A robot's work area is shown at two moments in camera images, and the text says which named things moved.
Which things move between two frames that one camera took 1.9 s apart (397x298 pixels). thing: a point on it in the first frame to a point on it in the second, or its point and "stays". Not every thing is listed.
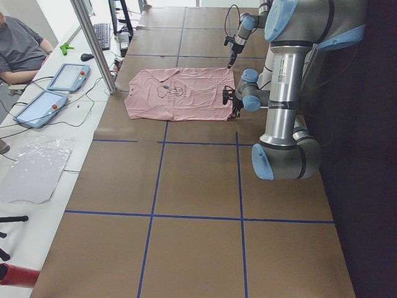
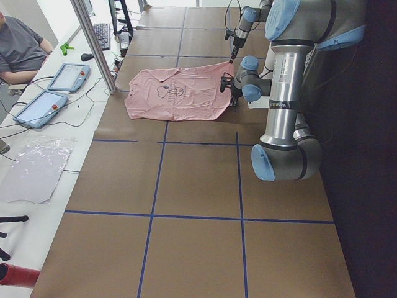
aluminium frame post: (80, 10) stays
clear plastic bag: (36, 169) stays
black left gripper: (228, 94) to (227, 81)
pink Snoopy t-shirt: (180, 94) stays
